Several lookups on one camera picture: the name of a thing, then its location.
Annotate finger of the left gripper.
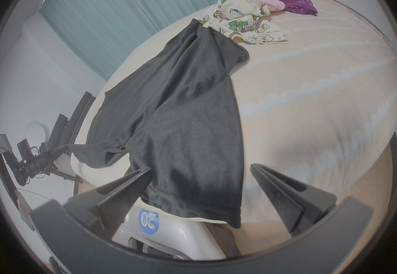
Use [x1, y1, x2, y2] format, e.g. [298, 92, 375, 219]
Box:
[46, 144, 71, 156]

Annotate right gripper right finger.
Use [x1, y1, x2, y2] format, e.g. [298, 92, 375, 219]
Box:
[250, 164, 337, 234]

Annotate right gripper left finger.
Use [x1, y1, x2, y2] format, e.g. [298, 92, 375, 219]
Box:
[63, 167, 152, 231]

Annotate black trousers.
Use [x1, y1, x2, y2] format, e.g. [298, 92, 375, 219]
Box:
[67, 18, 250, 229]

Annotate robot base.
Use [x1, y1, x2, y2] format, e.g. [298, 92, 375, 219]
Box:
[111, 197, 232, 262]

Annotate bed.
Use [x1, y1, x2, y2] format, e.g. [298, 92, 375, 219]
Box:
[70, 0, 397, 227]

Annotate round white mirror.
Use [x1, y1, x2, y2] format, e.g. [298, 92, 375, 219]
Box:
[24, 121, 49, 156]

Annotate dark grey chest of drawers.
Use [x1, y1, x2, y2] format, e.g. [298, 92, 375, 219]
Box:
[50, 92, 97, 150]

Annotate white printed pyjama top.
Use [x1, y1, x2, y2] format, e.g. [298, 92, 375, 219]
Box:
[198, 0, 289, 46]

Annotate pink garment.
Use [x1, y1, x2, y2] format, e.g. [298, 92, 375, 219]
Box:
[253, 0, 286, 13]

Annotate purple garment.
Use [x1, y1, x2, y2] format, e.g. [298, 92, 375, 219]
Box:
[251, 0, 319, 16]

